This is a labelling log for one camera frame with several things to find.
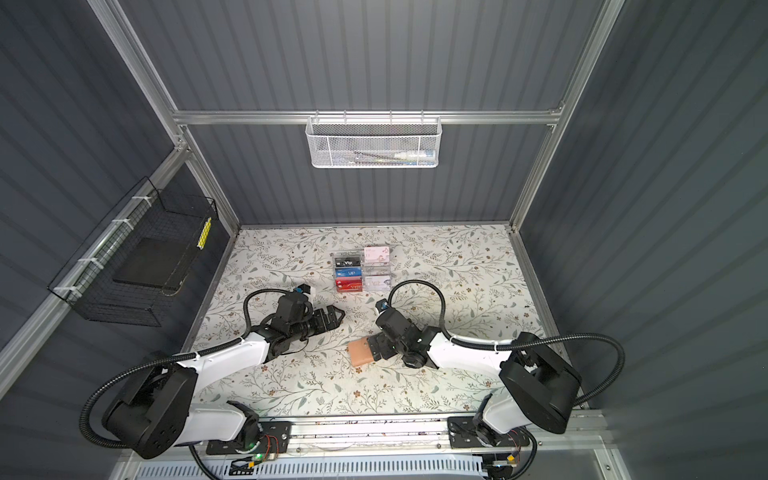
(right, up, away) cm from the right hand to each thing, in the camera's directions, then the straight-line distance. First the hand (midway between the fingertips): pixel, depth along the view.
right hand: (386, 337), depth 86 cm
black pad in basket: (-58, +22, -11) cm, 63 cm away
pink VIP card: (-3, +24, +14) cm, 28 cm away
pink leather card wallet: (-8, -4, 0) cm, 9 cm away
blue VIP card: (-13, +18, +13) cm, 26 cm away
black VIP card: (-13, +22, +13) cm, 29 cm away
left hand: (-15, +6, +2) cm, 17 cm away
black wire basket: (-62, +35, -9) cm, 72 cm away
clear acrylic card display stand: (-8, +19, +14) cm, 25 cm away
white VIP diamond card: (-3, +15, +13) cm, 20 cm away
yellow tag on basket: (-51, +30, -3) cm, 60 cm away
